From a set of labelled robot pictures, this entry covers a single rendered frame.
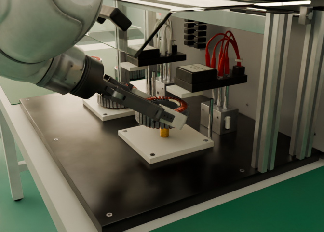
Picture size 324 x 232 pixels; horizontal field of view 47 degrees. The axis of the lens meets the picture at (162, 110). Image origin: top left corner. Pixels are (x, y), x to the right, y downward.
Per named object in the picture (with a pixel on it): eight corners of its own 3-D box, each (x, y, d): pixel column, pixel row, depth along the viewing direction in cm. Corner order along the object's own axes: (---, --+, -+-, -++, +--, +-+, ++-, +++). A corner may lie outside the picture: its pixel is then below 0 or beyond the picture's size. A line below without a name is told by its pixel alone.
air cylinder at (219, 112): (219, 135, 82) (221, 112, 80) (199, 123, 88) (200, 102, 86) (236, 130, 84) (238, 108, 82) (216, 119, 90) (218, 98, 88)
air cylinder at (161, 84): (164, 102, 101) (164, 83, 99) (151, 95, 107) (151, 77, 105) (180, 100, 104) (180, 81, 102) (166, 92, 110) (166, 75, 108)
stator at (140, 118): (151, 134, 70) (151, 116, 69) (127, 116, 79) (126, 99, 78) (199, 124, 75) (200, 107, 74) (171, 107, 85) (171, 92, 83)
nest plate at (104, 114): (102, 121, 89) (102, 116, 89) (82, 102, 101) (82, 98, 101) (156, 110, 96) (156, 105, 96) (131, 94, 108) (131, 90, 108)
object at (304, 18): (306, 25, 63) (309, 6, 62) (141, -1, 113) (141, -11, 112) (313, 24, 63) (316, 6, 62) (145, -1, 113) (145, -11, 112)
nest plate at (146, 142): (150, 164, 70) (150, 158, 69) (117, 135, 82) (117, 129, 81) (213, 146, 77) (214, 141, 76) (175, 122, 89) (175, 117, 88)
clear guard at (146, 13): (134, 58, 48) (133, 11, 46) (76, 32, 68) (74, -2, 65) (305, 36, 63) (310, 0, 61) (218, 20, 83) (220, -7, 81)
